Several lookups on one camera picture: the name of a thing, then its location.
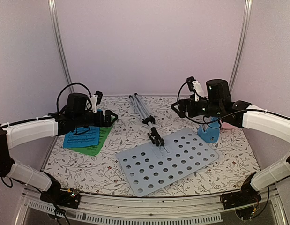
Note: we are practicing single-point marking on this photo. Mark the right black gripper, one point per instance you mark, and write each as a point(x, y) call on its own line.
point(189, 102)

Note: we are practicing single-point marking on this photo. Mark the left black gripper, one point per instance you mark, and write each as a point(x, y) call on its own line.
point(101, 123)

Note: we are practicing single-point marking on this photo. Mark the blue sheet music page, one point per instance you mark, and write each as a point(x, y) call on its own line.
point(82, 137)

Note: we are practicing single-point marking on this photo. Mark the light blue music stand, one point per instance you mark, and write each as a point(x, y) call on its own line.
point(152, 166)

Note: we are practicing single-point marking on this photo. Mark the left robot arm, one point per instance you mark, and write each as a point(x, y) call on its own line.
point(80, 111)

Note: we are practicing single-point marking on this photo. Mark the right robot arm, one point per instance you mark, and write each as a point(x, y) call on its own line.
point(241, 114)

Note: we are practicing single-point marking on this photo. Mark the green sheet music page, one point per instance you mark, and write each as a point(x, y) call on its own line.
point(94, 150)

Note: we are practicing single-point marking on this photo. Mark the blue metronome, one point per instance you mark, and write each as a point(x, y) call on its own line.
point(209, 132)

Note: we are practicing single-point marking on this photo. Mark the pink plate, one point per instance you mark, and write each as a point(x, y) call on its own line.
point(227, 126)

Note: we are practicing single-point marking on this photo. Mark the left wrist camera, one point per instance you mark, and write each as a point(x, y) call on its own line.
point(95, 100)

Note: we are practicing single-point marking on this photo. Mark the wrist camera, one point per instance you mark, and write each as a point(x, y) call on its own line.
point(95, 100)
point(195, 86)

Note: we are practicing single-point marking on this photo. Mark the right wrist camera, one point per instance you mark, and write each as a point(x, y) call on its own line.
point(195, 86)

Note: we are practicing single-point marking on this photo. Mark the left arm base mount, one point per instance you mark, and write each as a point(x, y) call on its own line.
point(67, 198)

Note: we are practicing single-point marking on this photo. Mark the front aluminium rail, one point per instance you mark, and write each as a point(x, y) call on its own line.
point(123, 210)

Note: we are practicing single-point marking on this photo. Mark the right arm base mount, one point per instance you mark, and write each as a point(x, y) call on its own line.
point(240, 200)

